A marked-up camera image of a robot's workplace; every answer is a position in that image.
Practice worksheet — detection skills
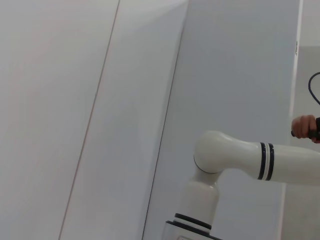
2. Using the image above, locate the person's hand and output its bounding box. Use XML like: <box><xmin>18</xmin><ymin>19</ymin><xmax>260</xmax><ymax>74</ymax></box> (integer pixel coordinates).
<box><xmin>291</xmin><ymin>114</ymin><xmax>320</xmax><ymax>145</ymax></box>

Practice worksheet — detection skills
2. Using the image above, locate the black hand controller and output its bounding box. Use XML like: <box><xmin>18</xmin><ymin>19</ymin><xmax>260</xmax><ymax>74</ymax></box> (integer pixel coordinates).
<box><xmin>289</xmin><ymin>116</ymin><xmax>320</xmax><ymax>143</ymax></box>

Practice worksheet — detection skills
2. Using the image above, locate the grey robot shoulder housing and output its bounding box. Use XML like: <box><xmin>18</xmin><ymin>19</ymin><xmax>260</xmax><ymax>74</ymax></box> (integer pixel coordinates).
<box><xmin>163</xmin><ymin>219</ymin><xmax>224</xmax><ymax>240</ymax></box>

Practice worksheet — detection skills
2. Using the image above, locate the dark hanging cable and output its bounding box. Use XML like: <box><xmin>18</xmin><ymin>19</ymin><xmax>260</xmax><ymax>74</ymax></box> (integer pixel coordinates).
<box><xmin>308</xmin><ymin>71</ymin><xmax>320</xmax><ymax>106</ymax></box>

